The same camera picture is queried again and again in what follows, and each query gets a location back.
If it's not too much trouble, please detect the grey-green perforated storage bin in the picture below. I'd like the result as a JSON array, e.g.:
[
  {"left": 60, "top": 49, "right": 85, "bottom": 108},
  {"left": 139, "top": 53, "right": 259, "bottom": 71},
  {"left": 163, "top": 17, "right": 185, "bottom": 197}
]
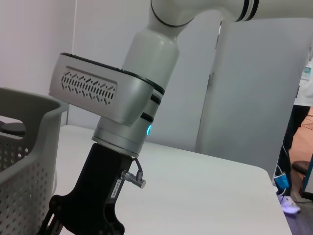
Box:
[{"left": 0, "top": 87, "right": 70, "bottom": 235}]

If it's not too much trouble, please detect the white sneaker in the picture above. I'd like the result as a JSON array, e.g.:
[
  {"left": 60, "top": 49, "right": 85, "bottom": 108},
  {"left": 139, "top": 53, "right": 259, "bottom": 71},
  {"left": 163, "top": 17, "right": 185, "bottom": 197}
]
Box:
[{"left": 280, "top": 195, "right": 301, "bottom": 214}]

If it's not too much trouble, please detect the person in white shirt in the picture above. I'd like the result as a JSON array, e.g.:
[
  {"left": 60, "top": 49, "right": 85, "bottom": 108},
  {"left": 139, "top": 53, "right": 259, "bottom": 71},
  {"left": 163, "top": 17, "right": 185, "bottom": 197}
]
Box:
[{"left": 278, "top": 44, "right": 313, "bottom": 199}]

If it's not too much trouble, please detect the blue pouch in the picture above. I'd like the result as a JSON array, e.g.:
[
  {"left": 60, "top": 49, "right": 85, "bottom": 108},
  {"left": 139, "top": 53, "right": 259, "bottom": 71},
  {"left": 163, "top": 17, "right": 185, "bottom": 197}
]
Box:
[{"left": 273, "top": 172, "right": 291, "bottom": 194}]

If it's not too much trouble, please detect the white partition panel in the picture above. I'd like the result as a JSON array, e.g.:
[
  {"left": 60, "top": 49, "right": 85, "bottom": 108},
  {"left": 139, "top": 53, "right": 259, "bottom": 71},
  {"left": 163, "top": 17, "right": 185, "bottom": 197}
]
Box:
[{"left": 195, "top": 17, "right": 313, "bottom": 178}]

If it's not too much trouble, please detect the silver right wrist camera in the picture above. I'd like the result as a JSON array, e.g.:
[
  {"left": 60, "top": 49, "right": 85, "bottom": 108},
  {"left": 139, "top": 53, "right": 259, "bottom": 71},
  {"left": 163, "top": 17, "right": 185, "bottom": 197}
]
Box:
[{"left": 48, "top": 52, "right": 165, "bottom": 127}]

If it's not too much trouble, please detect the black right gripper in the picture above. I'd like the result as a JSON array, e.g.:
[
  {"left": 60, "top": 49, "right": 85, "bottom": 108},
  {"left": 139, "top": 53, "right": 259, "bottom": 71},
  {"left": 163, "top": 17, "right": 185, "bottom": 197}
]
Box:
[{"left": 36, "top": 143, "right": 135, "bottom": 235}]

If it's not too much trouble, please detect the black cable with silver connector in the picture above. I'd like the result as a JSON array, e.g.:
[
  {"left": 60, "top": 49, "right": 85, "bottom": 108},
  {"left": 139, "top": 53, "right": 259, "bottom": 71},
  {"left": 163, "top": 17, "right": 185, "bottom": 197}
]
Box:
[{"left": 121, "top": 158, "right": 148, "bottom": 190}]

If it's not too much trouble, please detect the dark round stool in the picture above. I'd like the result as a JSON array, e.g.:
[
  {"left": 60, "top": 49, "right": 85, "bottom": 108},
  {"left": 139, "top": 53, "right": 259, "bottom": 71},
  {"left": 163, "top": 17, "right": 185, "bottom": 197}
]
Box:
[{"left": 292, "top": 160, "right": 313, "bottom": 176}]

